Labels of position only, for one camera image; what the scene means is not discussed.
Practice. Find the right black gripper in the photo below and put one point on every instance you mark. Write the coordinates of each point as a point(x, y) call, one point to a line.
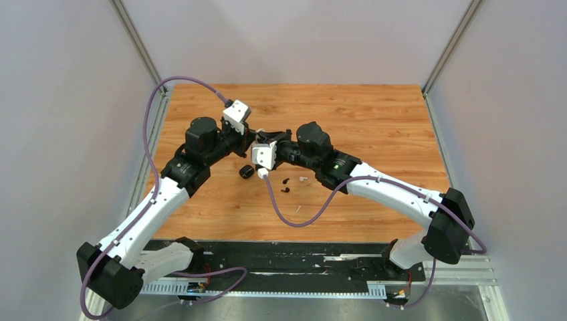
point(280, 138)

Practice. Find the aluminium frame post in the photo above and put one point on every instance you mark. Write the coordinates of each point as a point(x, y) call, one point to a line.
point(454, 40)
point(136, 40)

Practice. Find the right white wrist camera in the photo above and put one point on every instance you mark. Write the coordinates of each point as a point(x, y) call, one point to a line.
point(264, 155)

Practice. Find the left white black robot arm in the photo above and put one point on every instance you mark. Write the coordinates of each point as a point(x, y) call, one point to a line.
point(115, 268)

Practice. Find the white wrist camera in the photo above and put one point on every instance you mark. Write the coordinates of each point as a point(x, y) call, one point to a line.
point(235, 114)
point(264, 155)

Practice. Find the right aluminium frame post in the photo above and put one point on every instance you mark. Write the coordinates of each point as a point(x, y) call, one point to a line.
point(454, 40)

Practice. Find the black earbud charging case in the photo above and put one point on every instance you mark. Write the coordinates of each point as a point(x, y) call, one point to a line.
point(247, 171)

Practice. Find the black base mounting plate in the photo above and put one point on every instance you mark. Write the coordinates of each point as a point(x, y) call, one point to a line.
point(298, 267)

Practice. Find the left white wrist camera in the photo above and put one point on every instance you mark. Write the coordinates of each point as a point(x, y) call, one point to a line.
point(235, 114)

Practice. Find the white earbud charging case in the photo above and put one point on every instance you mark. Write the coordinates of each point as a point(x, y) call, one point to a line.
point(259, 139)

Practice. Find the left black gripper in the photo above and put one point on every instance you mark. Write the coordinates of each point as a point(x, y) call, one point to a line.
point(245, 140)

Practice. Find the left aluminium frame post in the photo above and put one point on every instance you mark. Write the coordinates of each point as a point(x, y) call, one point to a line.
point(136, 40)

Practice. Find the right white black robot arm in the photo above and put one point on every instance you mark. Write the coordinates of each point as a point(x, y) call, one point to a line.
point(445, 217)

